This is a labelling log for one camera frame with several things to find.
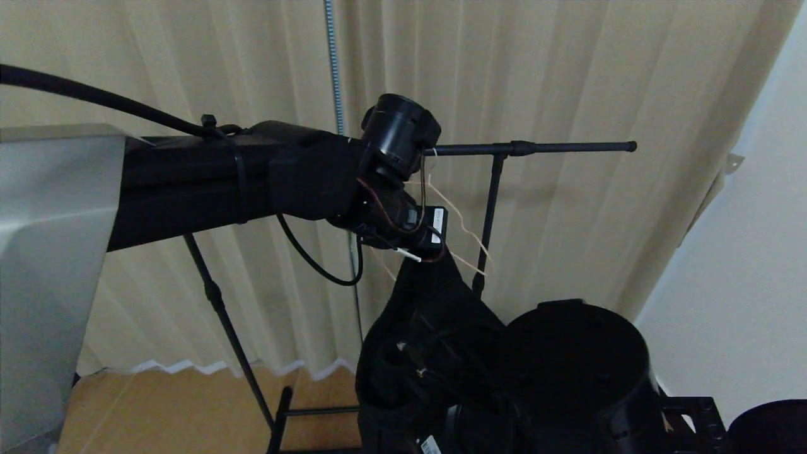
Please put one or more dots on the black clothes rack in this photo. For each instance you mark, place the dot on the black clothes rack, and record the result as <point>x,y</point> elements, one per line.
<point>567,147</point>

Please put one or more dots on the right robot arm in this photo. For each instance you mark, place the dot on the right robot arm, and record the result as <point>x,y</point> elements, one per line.
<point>580,366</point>

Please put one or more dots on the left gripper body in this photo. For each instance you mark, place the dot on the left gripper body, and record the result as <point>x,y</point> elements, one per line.
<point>391,217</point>

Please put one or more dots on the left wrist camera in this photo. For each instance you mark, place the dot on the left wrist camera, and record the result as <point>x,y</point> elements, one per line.
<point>434,227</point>

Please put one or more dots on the white wall hook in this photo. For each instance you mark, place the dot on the white wall hook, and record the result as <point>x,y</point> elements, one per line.
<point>734,164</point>

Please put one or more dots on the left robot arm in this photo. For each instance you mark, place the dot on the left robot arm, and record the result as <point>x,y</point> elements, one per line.
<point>189,183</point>

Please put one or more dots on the beige curtain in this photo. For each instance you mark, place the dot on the beige curtain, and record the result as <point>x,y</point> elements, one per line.
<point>599,75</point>

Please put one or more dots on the black garment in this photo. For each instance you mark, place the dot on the black garment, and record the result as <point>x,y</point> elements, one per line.
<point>435,328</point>

